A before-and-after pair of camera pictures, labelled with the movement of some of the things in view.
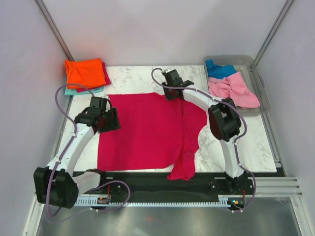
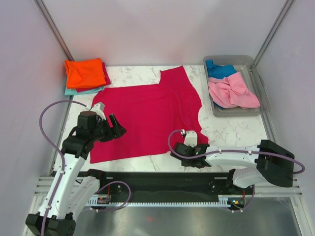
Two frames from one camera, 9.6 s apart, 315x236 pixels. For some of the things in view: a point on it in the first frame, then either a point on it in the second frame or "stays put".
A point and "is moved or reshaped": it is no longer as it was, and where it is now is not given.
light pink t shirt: (233, 87) stays put
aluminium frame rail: (279, 186) stays put
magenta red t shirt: (155, 134) is moved or reshaped
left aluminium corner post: (53, 28) stays put
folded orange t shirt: (89, 73) stays put
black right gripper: (168, 96) to (185, 163)
